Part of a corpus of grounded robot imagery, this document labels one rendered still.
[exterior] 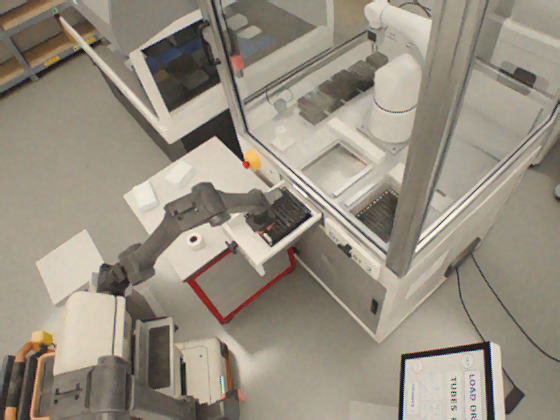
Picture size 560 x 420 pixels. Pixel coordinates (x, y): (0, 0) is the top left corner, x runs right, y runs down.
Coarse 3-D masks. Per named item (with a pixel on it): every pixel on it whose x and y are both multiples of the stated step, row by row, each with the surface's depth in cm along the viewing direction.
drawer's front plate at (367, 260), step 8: (328, 224) 156; (328, 232) 161; (336, 232) 154; (344, 232) 152; (344, 240) 152; (352, 240) 149; (360, 248) 147; (360, 256) 149; (368, 256) 145; (360, 264) 154; (368, 264) 147; (376, 264) 143; (368, 272) 152; (376, 272) 145
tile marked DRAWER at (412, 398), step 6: (408, 384) 113; (414, 384) 111; (408, 390) 112; (414, 390) 110; (408, 396) 111; (414, 396) 109; (408, 402) 110; (414, 402) 108; (408, 408) 109; (414, 408) 107; (408, 414) 108; (414, 414) 106
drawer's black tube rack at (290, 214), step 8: (288, 200) 167; (296, 200) 167; (272, 208) 165; (280, 208) 166; (288, 208) 166; (296, 208) 164; (304, 208) 164; (280, 216) 163; (288, 216) 162; (296, 216) 165; (304, 216) 162; (280, 224) 161; (288, 224) 160; (296, 224) 163; (272, 232) 159; (280, 232) 161; (288, 232) 162; (264, 240) 161
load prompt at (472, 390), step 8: (464, 376) 99; (472, 376) 97; (480, 376) 95; (464, 384) 98; (472, 384) 96; (480, 384) 94; (464, 392) 97; (472, 392) 95; (480, 392) 93; (464, 400) 96; (472, 400) 94; (480, 400) 92; (464, 408) 95; (472, 408) 93; (480, 408) 91; (472, 416) 92; (480, 416) 90
